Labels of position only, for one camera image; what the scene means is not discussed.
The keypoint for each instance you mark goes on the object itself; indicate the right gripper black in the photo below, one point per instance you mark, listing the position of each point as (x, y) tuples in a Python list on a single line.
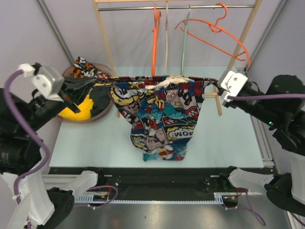
[(221, 89)]

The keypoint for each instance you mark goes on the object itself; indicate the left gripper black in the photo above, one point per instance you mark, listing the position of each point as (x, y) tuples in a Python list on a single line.
[(76, 88)]

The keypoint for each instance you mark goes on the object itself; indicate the comic print shorts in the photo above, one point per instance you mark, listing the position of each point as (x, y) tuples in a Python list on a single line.
[(163, 112)]

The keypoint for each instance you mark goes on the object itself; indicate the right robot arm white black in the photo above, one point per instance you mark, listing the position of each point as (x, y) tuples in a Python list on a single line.
[(281, 109)]

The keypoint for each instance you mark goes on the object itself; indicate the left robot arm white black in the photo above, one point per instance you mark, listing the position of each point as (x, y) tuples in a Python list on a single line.
[(23, 154)]

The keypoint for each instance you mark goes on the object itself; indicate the beige wooden hanger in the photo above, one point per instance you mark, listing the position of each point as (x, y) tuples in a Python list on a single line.
[(166, 37)]

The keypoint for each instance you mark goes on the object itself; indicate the pale green hanger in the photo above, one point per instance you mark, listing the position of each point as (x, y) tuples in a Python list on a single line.
[(184, 41)]

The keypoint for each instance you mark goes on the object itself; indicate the orange hanger left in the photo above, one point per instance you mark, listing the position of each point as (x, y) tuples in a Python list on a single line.
[(157, 18)]

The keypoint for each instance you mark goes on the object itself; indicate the dark green garment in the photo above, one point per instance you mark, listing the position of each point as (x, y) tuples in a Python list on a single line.
[(102, 102)]

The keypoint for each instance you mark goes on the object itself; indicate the brown laundry basket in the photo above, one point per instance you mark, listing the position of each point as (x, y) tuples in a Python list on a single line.
[(86, 121)]

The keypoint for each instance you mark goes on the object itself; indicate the orange camouflage print garment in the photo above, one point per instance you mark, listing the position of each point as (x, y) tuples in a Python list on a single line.
[(84, 69)]

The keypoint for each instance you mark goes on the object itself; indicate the yellow garment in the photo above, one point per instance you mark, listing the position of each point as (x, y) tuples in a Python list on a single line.
[(84, 114)]

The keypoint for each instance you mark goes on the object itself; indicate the metal hanging rod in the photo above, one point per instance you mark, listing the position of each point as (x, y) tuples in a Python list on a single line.
[(175, 7)]

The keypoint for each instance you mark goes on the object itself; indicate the wooden clothes rack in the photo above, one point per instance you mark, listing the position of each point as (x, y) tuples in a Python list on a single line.
[(214, 27)]

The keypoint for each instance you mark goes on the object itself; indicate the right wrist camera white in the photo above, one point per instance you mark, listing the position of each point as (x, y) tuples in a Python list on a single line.
[(234, 82)]

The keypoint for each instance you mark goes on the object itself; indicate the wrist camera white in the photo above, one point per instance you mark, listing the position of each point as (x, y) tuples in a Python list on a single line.
[(234, 82), (47, 80)]

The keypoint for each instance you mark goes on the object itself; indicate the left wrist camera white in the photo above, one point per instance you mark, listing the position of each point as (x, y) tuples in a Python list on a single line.
[(47, 80)]

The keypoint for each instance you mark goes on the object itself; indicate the light blue cable duct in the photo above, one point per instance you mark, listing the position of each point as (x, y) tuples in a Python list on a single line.
[(102, 197)]

